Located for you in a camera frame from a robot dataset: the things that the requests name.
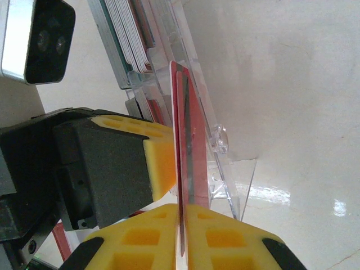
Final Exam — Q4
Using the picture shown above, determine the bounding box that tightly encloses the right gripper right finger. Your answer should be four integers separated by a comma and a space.
186, 204, 307, 270

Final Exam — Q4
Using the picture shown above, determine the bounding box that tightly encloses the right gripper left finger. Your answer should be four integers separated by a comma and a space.
58, 203, 180, 270

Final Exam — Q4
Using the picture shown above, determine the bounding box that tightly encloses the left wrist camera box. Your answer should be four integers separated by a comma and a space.
0, 0, 77, 85

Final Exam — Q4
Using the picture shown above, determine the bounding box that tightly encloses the black card stack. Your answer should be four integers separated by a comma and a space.
125, 98, 146, 120

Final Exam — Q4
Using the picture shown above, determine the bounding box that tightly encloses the red credit card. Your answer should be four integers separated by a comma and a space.
169, 60, 211, 267

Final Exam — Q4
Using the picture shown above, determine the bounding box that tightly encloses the clear acrylic card box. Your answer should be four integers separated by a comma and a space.
87, 0, 258, 222

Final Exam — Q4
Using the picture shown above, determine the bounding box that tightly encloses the red-orange card stack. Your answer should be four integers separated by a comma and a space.
146, 97, 172, 127

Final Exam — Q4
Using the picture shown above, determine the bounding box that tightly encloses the row of white cards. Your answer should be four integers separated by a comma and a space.
106, 0, 156, 74

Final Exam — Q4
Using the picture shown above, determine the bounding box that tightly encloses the teal card stack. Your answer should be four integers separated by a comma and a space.
87, 0, 133, 90

